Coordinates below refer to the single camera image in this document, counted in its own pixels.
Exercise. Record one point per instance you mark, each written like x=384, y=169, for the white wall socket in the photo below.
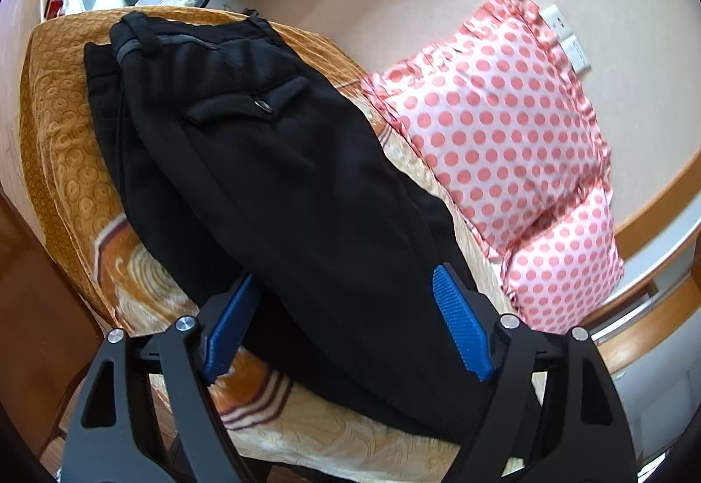
x=575, y=54
x=554, y=20

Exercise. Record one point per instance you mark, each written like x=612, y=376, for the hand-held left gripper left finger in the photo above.
x=230, y=329

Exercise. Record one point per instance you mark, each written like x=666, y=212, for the yellow patterned bedspread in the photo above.
x=65, y=160

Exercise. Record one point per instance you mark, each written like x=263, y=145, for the black pants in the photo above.
x=274, y=187

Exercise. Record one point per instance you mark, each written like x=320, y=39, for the pink polka dot pillow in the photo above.
x=564, y=269
x=493, y=121

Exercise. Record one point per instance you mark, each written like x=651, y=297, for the wooden wardrobe panel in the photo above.
x=662, y=321

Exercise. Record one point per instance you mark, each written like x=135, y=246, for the wooden door frame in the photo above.
x=657, y=198

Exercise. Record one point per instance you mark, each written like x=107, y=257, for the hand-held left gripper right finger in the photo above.
x=460, y=321

